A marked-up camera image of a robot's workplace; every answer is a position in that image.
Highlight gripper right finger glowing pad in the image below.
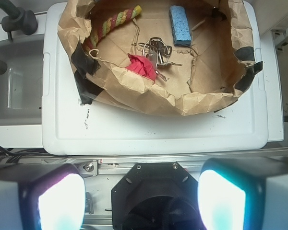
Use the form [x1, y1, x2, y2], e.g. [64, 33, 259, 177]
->
[197, 157, 288, 230]

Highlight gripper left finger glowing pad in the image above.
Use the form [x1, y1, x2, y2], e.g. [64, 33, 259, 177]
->
[0, 163, 85, 230]

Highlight white plastic bin lid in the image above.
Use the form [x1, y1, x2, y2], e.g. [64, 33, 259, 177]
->
[41, 3, 284, 156]

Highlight clear plastic container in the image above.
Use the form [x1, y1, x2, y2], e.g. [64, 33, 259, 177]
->
[0, 34, 44, 126]

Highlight crumpled brown paper bag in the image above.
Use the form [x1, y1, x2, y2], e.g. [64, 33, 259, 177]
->
[58, 0, 262, 116]

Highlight crumpled red paper ball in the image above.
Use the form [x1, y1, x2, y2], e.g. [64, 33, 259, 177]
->
[126, 54, 156, 82]

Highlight blue sponge block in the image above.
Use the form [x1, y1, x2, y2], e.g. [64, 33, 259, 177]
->
[169, 5, 192, 46]

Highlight bunch of metal keys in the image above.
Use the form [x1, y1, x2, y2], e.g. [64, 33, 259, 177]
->
[138, 37, 182, 82]

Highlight black cables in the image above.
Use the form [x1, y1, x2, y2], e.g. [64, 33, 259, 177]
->
[0, 140, 43, 164]

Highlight aluminum extrusion rail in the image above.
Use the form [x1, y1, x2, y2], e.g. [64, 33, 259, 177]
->
[41, 147, 288, 176]

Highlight black octagonal mount plate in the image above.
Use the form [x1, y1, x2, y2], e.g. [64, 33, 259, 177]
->
[111, 162, 204, 230]

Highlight white string piece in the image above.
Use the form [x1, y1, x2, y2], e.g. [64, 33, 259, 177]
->
[87, 49, 116, 64]

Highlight multicolored braided rope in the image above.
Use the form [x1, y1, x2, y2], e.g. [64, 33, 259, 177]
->
[82, 4, 143, 52]

